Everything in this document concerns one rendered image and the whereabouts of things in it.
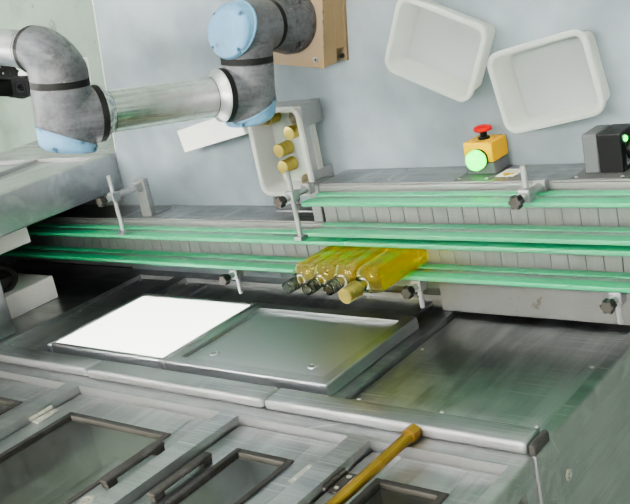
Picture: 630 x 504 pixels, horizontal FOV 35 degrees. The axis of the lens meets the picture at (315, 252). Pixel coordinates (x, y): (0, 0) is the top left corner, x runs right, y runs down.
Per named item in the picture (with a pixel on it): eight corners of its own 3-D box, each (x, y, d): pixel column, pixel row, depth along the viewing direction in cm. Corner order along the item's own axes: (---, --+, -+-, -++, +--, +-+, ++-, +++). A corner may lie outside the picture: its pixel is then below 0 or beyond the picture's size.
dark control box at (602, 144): (601, 161, 203) (585, 173, 197) (597, 123, 200) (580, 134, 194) (641, 160, 198) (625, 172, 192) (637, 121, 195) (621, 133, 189)
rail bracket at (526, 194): (535, 189, 200) (505, 210, 190) (531, 154, 198) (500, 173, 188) (554, 189, 197) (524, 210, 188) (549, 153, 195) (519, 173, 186)
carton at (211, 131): (192, 125, 272) (177, 131, 267) (252, 105, 256) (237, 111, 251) (199, 146, 273) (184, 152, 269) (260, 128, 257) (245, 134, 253)
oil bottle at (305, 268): (347, 258, 237) (292, 291, 221) (343, 235, 235) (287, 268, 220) (366, 258, 233) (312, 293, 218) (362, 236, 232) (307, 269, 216)
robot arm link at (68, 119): (284, 55, 214) (39, 86, 186) (288, 123, 219) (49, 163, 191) (256, 50, 224) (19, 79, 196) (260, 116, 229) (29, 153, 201)
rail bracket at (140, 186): (161, 214, 287) (103, 240, 271) (147, 158, 283) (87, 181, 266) (172, 214, 284) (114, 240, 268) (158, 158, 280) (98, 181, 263)
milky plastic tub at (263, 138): (283, 186, 259) (262, 196, 252) (265, 102, 252) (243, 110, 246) (335, 185, 248) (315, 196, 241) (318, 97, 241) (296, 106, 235)
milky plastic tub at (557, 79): (502, 47, 209) (483, 55, 202) (601, 18, 194) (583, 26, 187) (525, 125, 212) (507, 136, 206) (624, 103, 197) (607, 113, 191)
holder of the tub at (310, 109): (289, 204, 260) (270, 214, 255) (267, 102, 252) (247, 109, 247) (340, 204, 250) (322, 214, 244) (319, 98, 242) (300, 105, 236)
